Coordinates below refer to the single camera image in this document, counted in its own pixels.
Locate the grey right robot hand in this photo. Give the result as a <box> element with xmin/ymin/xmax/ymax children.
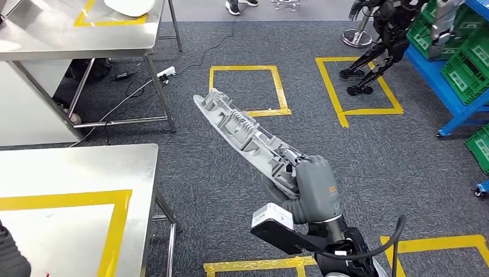
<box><xmin>261</xmin><ymin>155</ymin><xmax>343</xmax><ymax>225</ymax></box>

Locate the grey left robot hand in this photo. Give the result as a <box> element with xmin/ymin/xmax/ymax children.
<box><xmin>0</xmin><ymin>220</ymin><xmax>32</xmax><ymax>277</ymax></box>

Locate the grey plastic wheel cover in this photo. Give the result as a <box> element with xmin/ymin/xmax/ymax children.
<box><xmin>193</xmin><ymin>88</ymin><xmax>310</xmax><ymax>200</ymax></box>

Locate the steel workbench table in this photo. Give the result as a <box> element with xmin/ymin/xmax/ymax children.
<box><xmin>0</xmin><ymin>144</ymin><xmax>180</xmax><ymax>277</ymax></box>

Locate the yellow tape on workbench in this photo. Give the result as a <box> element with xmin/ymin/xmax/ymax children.
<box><xmin>0</xmin><ymin>189</ymin><xmax>133</xmax><ymax>277</ymax></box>

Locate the blue metal shelf rack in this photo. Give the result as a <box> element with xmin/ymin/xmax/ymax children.
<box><xmin>404</xmin><ymin>0</ymin><xmax>489</xmax><ymax>139</ymax></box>

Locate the white plastic part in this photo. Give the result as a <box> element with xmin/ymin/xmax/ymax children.
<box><xmin>104</xmin><ymin>0</ymin><xmax>157</xmax><ymax>18</ymax></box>

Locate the yellow floor tape square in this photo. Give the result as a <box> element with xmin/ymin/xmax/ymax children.
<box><xmin>379</xmin><ymin>234</ymin><xmax>489</xmax><ymax>277</ymax></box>
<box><xmin>203</xmin><ymin>255</ymin><xmax>318</xmax><ymax>277</ymax></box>

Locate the white desk panel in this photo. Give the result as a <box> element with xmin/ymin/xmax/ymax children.
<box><xmin>0</xmin><ymin>60</ymin><xmax>84</xmax><ymax>148</ymax></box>

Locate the chrome stand base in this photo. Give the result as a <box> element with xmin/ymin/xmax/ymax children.
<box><xmin>341</xmin><ymin>8</ymin><xmax>374</xmax><ymax>49</ymax></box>

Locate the green plastic crate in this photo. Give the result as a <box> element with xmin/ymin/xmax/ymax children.
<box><xmin>440</xmin><ymin>28</ymin><xmax>489</xmax><ymax>106</ymax></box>
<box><xmin>464</xmin><ymin>124</ymin><xmax>489</xmax><ymax>176</ymax></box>
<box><xmin>406</xmin><ymin>0</ymin><xmax>476</xmax><ymax>62</ymax></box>

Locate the black humanoid robot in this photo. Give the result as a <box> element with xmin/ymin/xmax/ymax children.
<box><xmin>339</xmin><ymin>0</ymin><xmax>469</xmax><ymax>96</ymax></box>

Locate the chrome stool base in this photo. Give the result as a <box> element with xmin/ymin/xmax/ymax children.
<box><xmin>270</xmin><ymin>0</ymin><xmax>303</xmax><ymax>13</ymax></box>

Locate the white power strip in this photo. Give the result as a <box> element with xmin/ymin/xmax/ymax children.
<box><xmin>156</xmin><ymin>66</ymin><xmax>177</xmax><ymax>80</ymax></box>

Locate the person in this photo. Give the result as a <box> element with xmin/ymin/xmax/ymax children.
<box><xmin>224</xmin><ymin>0</ymin><xmax>259</xmax><ymax>16</ymax></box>

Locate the black bag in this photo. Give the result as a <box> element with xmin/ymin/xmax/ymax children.
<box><xmin>69</xmin><ymin>58</ymin><xmax>112</xmax><ymax>83</ymax></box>

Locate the black power adapter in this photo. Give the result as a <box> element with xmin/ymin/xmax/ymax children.
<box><xmin>111</xmin><ymin>70</ymin><xmax>139</xmax><ymax>82</ymax></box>

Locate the yellow tape on table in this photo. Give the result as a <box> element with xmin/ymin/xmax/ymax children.
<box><xmin>73</xmin><ymin>0</ymin><xmax>148</xmax><ymax>28</ymax></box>

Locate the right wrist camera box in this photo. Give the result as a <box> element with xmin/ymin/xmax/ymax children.
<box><xmin>250</xmin><ymin>203</ymin><xmax>325</xmax><ymax>256</ymax></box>

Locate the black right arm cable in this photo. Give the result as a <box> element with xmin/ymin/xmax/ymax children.
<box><xmin>320</xmin><ymin>215</ymin><xmax>407</xmax><ymax>277</ymax></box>

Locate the white floor cable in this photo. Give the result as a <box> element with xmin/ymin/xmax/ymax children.
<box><xmin>67</xmin><ymin>78</ymin><xmax>159</xmax><ymax>149</ymax></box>

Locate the black floor cable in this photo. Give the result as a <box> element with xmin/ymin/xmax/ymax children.
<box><xmin>168</xmin><ymin>3</ymin><xmax>249</xmax><ymax>77</ymax></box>

